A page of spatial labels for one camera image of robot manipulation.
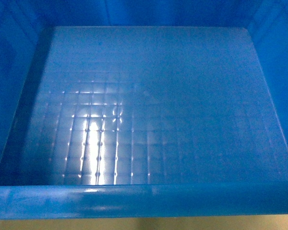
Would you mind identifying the large blue plastic crate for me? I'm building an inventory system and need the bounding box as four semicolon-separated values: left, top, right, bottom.
0;0;288;219

